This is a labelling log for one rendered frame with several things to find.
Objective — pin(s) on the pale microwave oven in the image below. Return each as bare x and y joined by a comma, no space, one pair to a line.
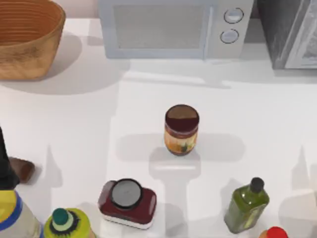
158,27

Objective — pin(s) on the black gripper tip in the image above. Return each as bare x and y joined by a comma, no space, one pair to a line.
5,161

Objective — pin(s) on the brown-lidded jar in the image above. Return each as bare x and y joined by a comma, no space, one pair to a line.
181,131

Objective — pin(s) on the green bottle black cap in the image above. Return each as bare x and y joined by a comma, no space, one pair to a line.
246,208

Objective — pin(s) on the red-capped bottle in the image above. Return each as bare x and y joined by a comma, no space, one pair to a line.
273,233

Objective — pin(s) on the round microwave knob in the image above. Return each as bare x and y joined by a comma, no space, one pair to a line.
229,36
233,15

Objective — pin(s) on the brown woven basket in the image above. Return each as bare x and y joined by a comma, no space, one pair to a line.
27,49

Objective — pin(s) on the yellow-green bottle teal cap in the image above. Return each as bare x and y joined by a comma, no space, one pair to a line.
68,224

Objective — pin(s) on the grey bottle yellow cap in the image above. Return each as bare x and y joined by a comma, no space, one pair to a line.
15,215

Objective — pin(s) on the dark red bottle grey cap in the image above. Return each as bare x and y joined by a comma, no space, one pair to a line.
127,203

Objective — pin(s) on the brown coaster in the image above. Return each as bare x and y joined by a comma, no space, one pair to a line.
23,169

